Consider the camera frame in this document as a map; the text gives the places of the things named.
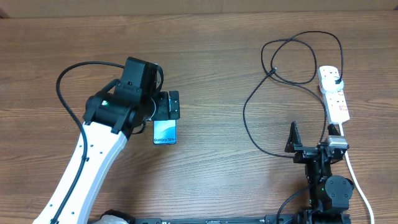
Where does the blue Galaxy smartphone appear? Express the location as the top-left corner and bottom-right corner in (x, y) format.
(153, 120), (177, 145)

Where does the black USB charging cable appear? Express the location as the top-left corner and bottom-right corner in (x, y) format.
(243, 30), (345, 159)

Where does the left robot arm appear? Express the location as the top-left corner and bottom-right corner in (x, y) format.
(34, 57), (180, 224)

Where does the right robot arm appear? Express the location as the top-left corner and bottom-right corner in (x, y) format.
(285, 122), (354, 223)

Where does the white charger plug adapter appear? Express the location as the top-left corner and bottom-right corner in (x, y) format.
(319, 78), (344, 94)

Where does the white power strip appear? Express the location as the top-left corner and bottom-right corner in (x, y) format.
(317, 65), (350, 124)

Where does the white power strip cord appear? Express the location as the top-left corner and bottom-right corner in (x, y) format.
(338, 123), (376, 224)

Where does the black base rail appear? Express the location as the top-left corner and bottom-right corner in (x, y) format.
(88, 210), (352, 224)

